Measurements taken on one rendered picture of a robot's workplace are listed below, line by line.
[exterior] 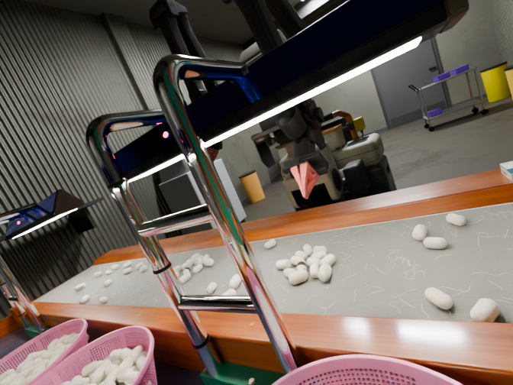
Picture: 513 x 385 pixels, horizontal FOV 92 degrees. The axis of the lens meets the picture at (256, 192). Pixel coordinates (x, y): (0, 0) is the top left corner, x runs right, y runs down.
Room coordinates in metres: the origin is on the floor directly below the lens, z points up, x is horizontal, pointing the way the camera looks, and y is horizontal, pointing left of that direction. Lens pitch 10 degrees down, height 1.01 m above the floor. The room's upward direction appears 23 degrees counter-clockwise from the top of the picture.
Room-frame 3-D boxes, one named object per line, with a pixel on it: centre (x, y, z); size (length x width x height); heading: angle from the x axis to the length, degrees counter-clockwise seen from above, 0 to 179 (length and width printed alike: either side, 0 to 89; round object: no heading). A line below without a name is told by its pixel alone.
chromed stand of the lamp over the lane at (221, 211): (0.36, 0.06, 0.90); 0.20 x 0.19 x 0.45; 56
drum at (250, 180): (4.70, 0.03, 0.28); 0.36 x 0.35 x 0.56; 54
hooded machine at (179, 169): (3.52, 0.72, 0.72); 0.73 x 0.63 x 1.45; 144
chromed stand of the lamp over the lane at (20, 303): (0.91, 0.86, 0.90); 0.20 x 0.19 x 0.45; 56
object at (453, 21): (0.43, 0.01, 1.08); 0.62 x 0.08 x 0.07; 56
